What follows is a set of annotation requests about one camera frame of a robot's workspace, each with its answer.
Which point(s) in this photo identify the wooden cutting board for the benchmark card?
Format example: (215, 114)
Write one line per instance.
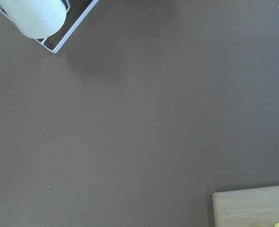
(258, 207)

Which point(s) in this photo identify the white plastic cup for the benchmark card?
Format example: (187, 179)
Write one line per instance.
(36, 19)

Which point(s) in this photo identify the white wire cup rack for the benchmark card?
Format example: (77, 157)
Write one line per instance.
(77, 10)

